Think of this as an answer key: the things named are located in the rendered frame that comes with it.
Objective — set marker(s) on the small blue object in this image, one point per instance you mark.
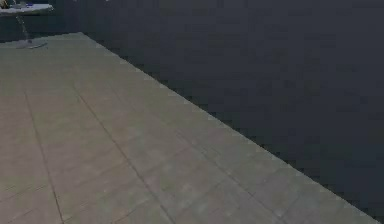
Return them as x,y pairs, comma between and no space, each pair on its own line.
29,4

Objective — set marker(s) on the white round pedestal table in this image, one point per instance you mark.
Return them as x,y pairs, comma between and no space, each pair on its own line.
24,10

